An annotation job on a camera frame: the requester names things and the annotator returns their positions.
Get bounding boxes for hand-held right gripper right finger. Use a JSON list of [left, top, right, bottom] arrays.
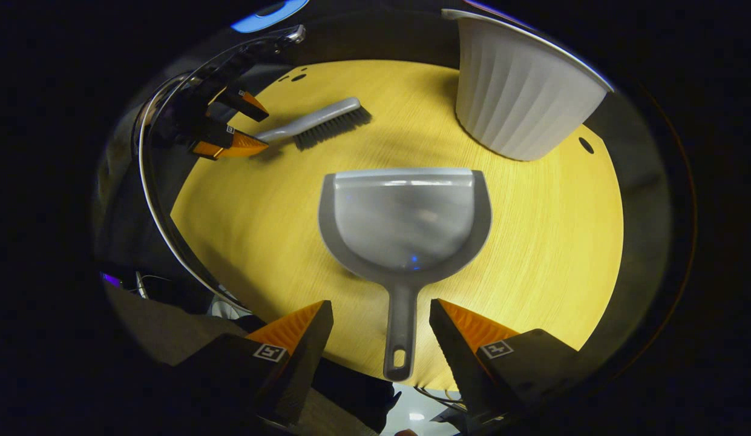
[[428, 298, 585, 424]]

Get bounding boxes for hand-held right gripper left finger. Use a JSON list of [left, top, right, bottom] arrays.
[[175, 300, 335, 428]]

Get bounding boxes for small grey broom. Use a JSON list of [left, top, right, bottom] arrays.
[[254, 97, 373, 151]]

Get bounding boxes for grey dustpan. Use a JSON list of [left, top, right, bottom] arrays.
[[318, 168, 493, 382]]

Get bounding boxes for white ribbed garbage bin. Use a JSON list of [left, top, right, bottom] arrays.
[[442, 8, 615, 162]]

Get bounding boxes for yellow wooden desktop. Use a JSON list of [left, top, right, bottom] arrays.
[[171, 59, 624, 391]]

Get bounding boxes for white cable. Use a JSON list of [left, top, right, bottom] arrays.
[[136, 24, 306, 315]]

